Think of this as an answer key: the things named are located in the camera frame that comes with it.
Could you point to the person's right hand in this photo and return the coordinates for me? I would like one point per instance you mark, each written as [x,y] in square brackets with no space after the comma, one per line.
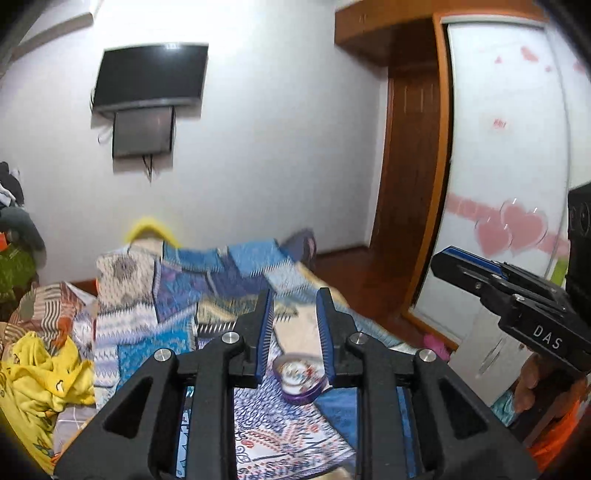
[528,383]

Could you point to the yellow cloth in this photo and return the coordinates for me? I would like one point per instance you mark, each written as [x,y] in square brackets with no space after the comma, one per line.
[41,374]

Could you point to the dark jacket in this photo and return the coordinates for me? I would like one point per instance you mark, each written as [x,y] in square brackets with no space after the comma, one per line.
[10,184]

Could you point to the striped orange bedsheet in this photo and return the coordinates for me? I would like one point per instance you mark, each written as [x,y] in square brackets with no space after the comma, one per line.
[46,309]

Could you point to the white air conditioner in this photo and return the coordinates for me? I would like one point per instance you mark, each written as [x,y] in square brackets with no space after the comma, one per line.
[55,23]

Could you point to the wooden door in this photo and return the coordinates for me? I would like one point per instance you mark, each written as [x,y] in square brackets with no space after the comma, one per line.
[411,184]

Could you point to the purple round tin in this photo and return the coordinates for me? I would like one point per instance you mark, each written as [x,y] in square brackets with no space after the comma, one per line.
[298,392]

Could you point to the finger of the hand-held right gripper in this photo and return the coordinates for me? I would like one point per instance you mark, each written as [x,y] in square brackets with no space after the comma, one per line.
[475,257]
[466,279]

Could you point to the green patterned bag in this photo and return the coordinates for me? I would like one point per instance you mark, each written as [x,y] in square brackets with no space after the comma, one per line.
[16,272]

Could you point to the black wall television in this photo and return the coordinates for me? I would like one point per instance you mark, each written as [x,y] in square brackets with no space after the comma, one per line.
[150,74]

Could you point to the wooden overhead cabinet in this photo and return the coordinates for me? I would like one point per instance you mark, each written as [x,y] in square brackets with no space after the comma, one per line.
[369,32]

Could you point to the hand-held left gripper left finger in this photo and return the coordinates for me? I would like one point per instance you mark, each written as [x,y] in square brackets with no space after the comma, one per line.
[264,332]

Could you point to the patchwork blanket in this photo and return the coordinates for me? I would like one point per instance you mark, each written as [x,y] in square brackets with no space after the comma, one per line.
[184,286]

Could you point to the dark patterned pillow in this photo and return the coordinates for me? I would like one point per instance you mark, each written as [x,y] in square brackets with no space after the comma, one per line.
[300,249]

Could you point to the white wardrobe with heart stickers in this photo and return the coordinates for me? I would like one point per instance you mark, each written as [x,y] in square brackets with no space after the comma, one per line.
[498,152]

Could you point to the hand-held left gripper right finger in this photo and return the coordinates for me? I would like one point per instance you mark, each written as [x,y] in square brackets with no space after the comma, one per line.
[325,337]

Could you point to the small black monitor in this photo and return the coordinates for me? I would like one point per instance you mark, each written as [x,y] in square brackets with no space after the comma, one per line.
[143,131]

